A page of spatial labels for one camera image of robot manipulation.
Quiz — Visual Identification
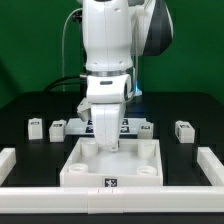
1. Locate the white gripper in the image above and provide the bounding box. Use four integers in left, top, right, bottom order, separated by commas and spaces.
77, 74, 131, 152

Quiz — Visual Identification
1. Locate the white square tabletop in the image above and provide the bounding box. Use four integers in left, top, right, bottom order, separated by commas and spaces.
60, 138, 163, 187

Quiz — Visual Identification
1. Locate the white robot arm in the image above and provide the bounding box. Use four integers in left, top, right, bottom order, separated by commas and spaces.
79, 0, 173, 151

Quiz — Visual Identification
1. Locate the white U-shaped obstacle fence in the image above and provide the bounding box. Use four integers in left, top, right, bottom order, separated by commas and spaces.
0, 146, 224, 215

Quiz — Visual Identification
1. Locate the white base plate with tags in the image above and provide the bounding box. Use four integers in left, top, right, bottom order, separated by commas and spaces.
66, 118, 146, 135

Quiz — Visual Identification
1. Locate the black cable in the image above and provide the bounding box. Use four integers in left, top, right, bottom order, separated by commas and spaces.
43, 75, 88, 93

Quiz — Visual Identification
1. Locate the white cable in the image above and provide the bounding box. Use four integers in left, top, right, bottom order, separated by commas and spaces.
61, 8, 84, 93

